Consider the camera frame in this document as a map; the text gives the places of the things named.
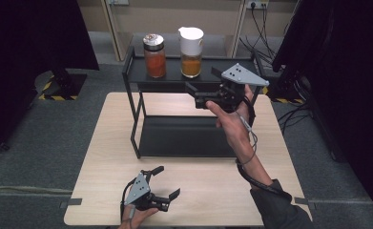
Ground left hand-held gripper cable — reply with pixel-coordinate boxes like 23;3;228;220
119;177;138;223

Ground black power cable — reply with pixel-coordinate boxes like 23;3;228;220
261;3;278;59
250;3;271;58

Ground black floor cables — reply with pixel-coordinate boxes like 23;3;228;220
277;100;313;136

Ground person's right hand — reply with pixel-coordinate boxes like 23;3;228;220
205;84;259;162

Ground white power strip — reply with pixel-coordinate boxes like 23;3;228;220
245;0;270;10

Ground hand-held gripper cable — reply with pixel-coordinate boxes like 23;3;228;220
119;177;138;223
236;94;291;196

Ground person's left hand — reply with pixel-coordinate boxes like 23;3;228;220
116;204;159;229

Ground right hand-held gripper cable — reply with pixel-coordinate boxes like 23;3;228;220
236;94;291;196

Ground black metal two-tier rack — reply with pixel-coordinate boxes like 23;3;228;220
121;44;266;159

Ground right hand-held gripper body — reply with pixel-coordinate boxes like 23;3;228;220
193;62;270;115

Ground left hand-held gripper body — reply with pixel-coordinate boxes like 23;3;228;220
120;170;171;213

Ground glass jar with metal lid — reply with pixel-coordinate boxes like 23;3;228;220
142;32;168;79

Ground glass bottle with white cap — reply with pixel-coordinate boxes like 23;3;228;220
177;26;205;79

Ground black stand base striped tape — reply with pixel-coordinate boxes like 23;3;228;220
34;67;89;102
262;71;306;105

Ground grey floor tape strip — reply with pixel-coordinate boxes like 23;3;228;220
293;196;318;212
59;198;84;210

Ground black curtain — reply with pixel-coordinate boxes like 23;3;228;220
0;0;100;157
271;0;373;221

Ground white shelf frame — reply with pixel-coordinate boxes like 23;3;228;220
100;0;249;62

